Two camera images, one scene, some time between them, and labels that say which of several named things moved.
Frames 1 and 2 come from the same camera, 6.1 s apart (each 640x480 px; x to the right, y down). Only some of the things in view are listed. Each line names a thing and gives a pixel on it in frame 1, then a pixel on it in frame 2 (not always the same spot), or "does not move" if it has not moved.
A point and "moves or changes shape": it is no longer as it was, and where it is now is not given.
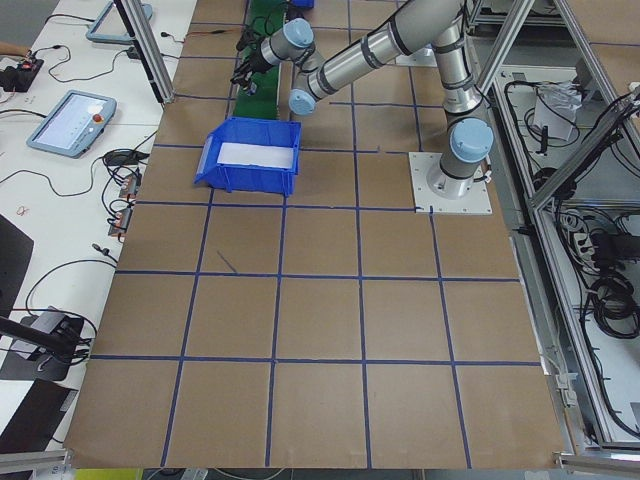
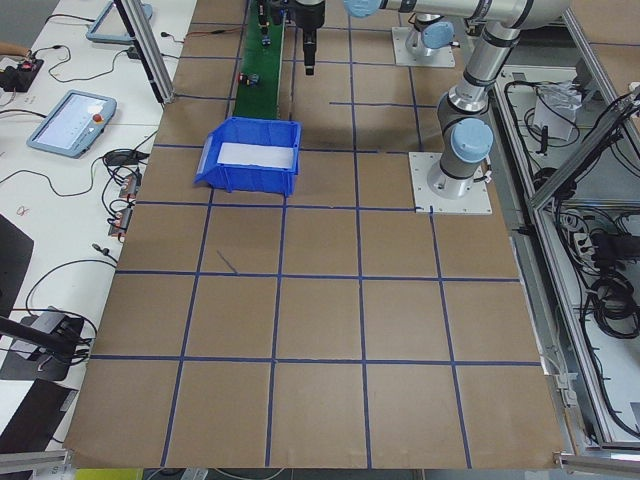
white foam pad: [256, 154] does not move
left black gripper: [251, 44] -> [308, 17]
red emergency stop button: [253, 89] moves or changes shape
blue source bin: [251, 155] does not move
